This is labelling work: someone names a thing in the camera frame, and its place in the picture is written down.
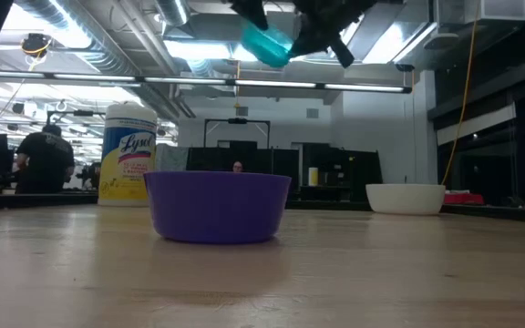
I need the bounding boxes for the red flat object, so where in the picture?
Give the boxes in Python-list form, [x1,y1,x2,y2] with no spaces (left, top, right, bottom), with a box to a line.
[443,191,486,207]

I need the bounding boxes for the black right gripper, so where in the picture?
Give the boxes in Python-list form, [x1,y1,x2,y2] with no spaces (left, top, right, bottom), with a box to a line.
[230,0,377,70]

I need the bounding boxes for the black cabinet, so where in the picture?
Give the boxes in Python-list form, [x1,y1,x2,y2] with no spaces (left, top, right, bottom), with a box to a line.
[298,143,384,202]

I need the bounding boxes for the black gantry frame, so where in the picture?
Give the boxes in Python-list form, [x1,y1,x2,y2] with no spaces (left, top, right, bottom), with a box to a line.
[203,118,272,149]

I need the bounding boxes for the Lysol wipes canister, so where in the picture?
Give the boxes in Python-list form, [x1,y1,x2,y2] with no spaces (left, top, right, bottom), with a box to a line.
[98,103,159,208]

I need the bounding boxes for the white bowl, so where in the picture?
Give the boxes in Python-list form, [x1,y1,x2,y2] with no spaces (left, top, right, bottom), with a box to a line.
[365,182,447,216]

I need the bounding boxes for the yellow hanging cable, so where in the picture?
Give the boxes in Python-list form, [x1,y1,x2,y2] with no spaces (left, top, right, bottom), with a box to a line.
[233,60,243,109]
[439,0,481,186]

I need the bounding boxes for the teal plastic bowl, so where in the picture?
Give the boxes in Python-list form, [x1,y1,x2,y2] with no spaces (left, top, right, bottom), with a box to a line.
[240,20,296,69]

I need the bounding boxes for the white ceiling unit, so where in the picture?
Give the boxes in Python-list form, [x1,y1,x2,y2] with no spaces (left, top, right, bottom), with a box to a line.
[435,0,525,25]

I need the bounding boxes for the yellow cable reel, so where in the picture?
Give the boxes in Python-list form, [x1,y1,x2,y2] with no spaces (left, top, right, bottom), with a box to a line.
[19,32,54,59]

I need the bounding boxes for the silver ventilation duct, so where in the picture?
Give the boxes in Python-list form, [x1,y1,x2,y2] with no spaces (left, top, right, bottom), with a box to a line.
[152,0,191,27]
[14,0,186,122]

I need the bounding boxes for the black partition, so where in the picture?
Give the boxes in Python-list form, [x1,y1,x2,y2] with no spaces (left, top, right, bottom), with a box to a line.
[185,139,301,174]

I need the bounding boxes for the blue plastic bowl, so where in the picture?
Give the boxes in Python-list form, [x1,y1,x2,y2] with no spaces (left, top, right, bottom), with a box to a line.
[143,170,293,245]

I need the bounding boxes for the long ceiling light bar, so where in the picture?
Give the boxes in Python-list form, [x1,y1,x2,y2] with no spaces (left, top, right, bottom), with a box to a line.
[0,70,413,95]

